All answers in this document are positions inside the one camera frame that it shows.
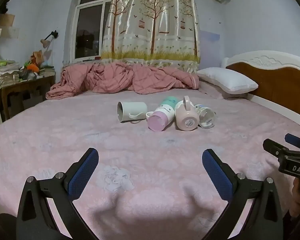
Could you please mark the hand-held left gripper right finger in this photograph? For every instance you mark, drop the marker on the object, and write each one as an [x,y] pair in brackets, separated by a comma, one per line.
[218,175]

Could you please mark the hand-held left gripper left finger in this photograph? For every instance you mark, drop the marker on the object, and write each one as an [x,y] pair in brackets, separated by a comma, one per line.
[83,175]

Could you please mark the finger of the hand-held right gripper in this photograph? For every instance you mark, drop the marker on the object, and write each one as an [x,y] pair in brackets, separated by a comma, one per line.
[296,140]
[275,148]

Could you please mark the clear printed glass cup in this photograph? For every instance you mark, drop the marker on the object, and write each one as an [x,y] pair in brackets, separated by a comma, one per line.
[206,116]

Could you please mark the pink mug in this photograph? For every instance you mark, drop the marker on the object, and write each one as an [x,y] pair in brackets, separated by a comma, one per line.
[186,116]

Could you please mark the white mug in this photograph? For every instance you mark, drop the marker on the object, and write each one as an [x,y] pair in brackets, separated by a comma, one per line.
[131,110]

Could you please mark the pink and teal cup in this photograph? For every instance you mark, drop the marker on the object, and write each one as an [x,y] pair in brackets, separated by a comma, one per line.
[162,116]

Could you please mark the pink bed sheet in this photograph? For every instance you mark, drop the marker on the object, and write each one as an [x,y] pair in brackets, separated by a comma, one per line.
[140,167]

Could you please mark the white and brown headboard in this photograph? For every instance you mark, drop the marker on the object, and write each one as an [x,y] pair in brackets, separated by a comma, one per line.
[282,80]

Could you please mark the white pillow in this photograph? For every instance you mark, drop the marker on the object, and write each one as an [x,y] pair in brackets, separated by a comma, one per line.
[227,80]

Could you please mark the pink pillow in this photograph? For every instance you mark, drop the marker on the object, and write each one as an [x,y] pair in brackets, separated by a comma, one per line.
[212,91]

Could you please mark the pink quilt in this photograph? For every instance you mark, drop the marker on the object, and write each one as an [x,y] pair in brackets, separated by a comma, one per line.
[115,78]

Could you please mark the brown wooden desk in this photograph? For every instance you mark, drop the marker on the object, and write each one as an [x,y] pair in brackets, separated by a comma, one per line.
[20,85]

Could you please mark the orange plush toy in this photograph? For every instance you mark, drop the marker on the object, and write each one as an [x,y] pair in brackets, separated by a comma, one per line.
[32,66]

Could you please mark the stack of papers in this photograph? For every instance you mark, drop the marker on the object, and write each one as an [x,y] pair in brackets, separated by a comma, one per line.
[6,70]

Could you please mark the white framed window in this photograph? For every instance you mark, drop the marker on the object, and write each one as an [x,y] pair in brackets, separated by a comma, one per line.
[90,25]

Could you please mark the tree print curtain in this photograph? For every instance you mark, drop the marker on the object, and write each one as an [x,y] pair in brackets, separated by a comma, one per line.
[152,22]

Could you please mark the cardboard box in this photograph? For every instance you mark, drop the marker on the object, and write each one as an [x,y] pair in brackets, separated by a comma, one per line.
[6,23]

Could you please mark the wall lamp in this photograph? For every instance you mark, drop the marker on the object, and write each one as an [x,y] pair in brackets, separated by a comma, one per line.
[48,38]

